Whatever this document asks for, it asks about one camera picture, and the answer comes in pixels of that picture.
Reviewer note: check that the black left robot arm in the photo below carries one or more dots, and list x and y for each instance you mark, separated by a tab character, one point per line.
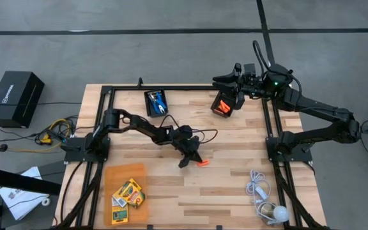
139	126

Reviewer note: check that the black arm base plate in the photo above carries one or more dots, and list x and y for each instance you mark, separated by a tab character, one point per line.
299	156
75	155

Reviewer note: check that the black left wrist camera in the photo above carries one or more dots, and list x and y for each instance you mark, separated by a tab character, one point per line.
185	130

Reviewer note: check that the white paper sheet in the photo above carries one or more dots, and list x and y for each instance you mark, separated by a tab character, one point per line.
21	201

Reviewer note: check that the black mesh basket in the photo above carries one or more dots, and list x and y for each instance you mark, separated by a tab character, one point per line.
224	111
156	103

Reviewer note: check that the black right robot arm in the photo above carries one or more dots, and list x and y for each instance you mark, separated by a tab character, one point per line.
318	111

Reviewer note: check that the black cardboard box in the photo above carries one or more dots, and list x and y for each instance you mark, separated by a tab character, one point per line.
16	99

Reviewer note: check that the black curved frame bracket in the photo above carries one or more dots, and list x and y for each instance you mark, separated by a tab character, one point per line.
140	83

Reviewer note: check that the white tape roll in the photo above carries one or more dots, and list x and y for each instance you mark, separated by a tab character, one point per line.
46	198

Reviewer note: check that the orange translucent plastic bin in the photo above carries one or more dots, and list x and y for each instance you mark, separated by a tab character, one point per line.
136	217

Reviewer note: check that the black round plug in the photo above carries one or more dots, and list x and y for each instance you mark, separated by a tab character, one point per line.
3	147

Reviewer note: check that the yellow green crayon box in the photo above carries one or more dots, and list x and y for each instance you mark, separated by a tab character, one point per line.
119	217
118	202
132	193

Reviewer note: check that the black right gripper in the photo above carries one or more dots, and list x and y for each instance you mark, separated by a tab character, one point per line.
254	84

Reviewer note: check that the white round bulb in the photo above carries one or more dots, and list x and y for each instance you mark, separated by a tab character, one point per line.
281	214

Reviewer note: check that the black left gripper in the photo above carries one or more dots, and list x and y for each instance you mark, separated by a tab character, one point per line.
187	143

